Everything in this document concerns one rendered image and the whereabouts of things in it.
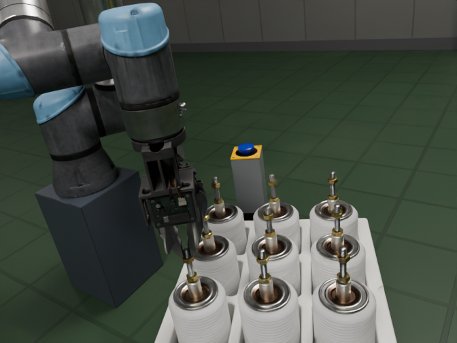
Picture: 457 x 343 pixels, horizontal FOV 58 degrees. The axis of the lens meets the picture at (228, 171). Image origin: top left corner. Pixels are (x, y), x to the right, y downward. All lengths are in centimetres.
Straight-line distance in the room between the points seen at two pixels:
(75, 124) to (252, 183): 42
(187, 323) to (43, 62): 43
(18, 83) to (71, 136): 39
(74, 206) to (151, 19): 58
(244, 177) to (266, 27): 276
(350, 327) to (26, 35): 59
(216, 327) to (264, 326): 9
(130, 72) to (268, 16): 318
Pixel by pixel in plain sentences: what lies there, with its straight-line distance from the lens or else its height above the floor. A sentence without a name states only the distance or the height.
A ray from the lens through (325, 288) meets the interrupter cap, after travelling 69.
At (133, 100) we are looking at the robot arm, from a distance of 50.
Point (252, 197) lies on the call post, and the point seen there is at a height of 21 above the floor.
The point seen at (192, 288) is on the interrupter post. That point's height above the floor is 27.
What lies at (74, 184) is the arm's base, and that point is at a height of 33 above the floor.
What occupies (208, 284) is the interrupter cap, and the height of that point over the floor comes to 25.
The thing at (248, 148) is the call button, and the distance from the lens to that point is 98.
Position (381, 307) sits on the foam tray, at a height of 18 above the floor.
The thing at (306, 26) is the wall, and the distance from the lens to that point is 350.
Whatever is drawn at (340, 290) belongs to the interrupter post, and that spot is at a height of 27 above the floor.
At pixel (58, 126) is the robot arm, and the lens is 95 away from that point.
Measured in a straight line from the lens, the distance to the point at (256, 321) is 67.
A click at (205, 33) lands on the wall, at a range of 403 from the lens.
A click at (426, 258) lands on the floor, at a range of 117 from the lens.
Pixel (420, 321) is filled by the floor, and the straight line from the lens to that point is 101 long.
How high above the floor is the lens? 73
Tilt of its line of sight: 27 degrees down
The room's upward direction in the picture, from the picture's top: 9 degrees counter-clockwise
